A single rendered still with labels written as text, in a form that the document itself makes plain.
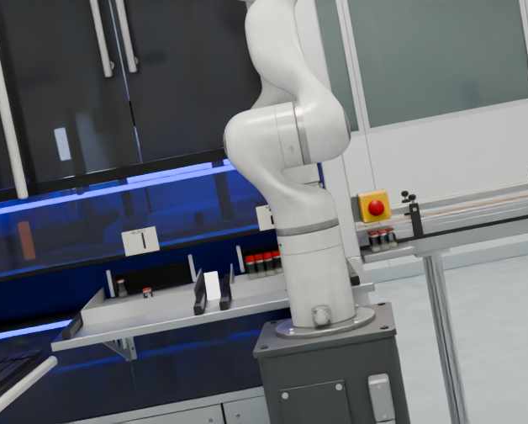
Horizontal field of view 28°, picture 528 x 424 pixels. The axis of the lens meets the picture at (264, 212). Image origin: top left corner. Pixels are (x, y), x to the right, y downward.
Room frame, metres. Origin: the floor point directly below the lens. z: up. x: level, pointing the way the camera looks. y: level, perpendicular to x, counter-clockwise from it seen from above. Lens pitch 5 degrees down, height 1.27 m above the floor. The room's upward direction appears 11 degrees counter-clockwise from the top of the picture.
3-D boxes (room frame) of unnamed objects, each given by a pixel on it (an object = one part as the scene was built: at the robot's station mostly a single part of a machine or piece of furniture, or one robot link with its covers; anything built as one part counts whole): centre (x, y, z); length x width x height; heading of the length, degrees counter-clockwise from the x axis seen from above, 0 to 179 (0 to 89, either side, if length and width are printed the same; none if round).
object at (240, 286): (2.50, -0.02, 0.90); 0.34 x 0.26 x 0.04; 0
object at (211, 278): (2.34, 0.15, 0.91); 0.14 x 0.03 x 0.06; 179
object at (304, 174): (2.32, -0.09, 1.17); 0.09 x 0.08 x 0.13; 87
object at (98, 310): (2.52, 0.32, 0.90); 0.34 x 0.26 x 0.04; 0
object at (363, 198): (2.64, -0.27, 0.99); 0.08 x 0.07 x 0.07; 0
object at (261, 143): (1.96, -0.04, 1.16); 0.19 x 0.12 x 0.24; 87
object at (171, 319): (2.45, 0.15, 0.87); 0.70 x 0.48 x 0.02; 90
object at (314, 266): (1.96, -0.07, 0.95); 0.19 x 0.19 x 0.18
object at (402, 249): (2.68, -0.29, 0.87); 0.14 x 0.13 x 0.02; 0
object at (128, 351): (2.44, 0.40, 0.80); 0.34 x 0.03 x 0.13; 0
